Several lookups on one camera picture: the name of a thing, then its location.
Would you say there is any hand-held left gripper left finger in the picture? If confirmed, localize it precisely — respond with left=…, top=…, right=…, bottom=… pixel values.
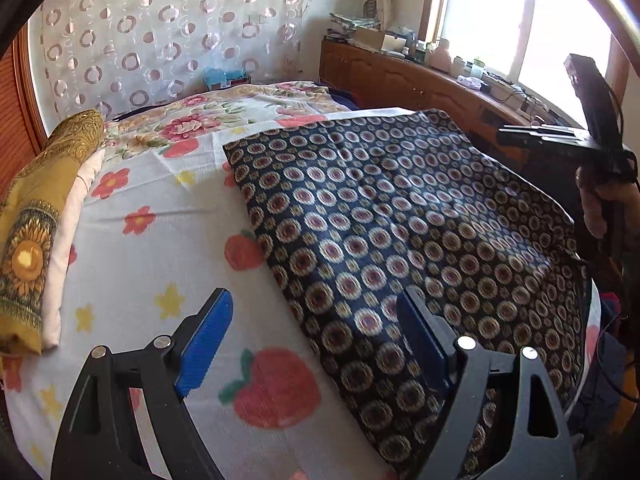
left=50, top=287, right=235, bottom=480

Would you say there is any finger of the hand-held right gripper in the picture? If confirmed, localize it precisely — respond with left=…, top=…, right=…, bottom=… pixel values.
left=497, top=131, right=587, bottom=149
left=501, top=124, right=577, bottom=135

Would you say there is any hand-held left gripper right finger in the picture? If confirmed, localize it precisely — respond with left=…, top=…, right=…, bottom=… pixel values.
left=396, top=286, right=579, bottom=480

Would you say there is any navy medallion print pajama top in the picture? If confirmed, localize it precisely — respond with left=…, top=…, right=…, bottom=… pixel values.
left=222, top=108, right=593, bottom=480

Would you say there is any dark clothes pile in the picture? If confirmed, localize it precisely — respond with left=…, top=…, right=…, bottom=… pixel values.
left=567, top=285, right=640, bottom=441

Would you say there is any person's right hand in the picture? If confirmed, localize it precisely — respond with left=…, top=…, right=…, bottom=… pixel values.
left=575, top=166, right=614, bottom=239

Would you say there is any white device box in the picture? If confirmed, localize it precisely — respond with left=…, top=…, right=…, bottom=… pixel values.
left=487, top=74, right=526, bottom=106

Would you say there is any white strawberry print bedsheet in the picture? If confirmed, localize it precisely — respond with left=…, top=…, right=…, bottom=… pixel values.
left=0, top=110, right=601, bottom=480

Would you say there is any pink jar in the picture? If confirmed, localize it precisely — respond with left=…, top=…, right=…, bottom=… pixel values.
left=430, top=39, right=453, bottom=68

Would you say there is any window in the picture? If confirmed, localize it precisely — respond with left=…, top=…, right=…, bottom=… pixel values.
left=422, top=0, right=631, bottom=128

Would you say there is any wooden cabinet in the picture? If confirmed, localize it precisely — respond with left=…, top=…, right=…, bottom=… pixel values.
left=319, top=40, right=588, bottom=171

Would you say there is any pale pillow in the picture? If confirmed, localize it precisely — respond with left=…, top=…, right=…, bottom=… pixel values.
left=42, top=149, right=106, bottom=350

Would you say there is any cardboard box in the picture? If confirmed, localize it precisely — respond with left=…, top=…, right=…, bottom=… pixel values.
left=352, top=27, right=406, bottom=53

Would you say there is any navy bed sheet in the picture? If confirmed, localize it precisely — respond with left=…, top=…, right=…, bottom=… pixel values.
left=325, top=87, right=363, bottom=111

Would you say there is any yellow paisley blanket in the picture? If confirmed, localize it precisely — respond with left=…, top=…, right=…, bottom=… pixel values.
left=0, top=109, right=106, bottom=356

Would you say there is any stack of folded cloths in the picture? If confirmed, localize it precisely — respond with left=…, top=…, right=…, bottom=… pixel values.
left=330, top=12, right=383, bottom=33

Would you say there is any cream rose print blanket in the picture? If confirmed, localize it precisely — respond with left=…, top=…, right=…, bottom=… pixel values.
left=102, top=81, right=351, bottom=161

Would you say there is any blue tissue packet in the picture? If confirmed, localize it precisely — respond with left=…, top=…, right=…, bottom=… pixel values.
left=202, top=66, right=251, bottom=90

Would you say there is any wooden slatted panel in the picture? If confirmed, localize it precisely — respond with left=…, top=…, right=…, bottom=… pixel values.
left=0, top=27, right=48, bottom=196

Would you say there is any sheer circle pattern curtain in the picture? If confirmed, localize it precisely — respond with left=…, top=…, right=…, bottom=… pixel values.
left=40, top=0, right=321, bottom=121

